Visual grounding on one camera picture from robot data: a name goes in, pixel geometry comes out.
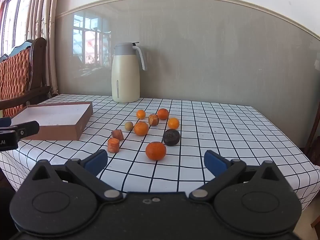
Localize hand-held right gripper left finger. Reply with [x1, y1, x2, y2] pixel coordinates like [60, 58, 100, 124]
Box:
[31, 149, 123, 202]

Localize rough-skinned orange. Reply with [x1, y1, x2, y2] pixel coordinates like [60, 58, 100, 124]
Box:
[134, 121, 149, 136]

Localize cream thermos jug grey lid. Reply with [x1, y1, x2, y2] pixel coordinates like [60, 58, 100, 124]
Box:
[111, 42, 146, 103]

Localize window with red frame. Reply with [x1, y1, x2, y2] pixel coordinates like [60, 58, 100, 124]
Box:
[0, 0, 33, 58]

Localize white black grid tablecloth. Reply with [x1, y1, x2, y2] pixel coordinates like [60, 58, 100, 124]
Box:
[0, 94, 320, 210]

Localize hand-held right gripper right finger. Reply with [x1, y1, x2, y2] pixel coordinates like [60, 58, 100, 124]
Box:
[189, 150, 288, 202]

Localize large orange tangerine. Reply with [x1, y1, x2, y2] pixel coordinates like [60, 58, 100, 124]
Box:
[145, 141, 167, 161]

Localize beige embroidered curtain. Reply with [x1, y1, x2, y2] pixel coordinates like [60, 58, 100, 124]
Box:
[25, 0, 59, 97]

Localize orange dried fruit chunk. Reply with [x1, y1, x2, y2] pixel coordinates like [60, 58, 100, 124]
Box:
[107, 138, 120, 153]

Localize brown dried fruit piece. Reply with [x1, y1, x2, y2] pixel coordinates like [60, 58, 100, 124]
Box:
[111, 129, 124, 141]

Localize dark wooden chair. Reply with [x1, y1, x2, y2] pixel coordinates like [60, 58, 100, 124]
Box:
[304, 109, 320, 228]

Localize wooden bench orange cushion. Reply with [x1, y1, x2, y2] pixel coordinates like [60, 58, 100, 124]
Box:
[0, 37, 52, 117]

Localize brown cardboard box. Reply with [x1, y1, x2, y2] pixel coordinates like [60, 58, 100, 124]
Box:
[10, 101, 93, 141]

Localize dark brown round fruit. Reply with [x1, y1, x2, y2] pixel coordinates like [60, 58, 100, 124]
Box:
[163, 129, 181, 147]

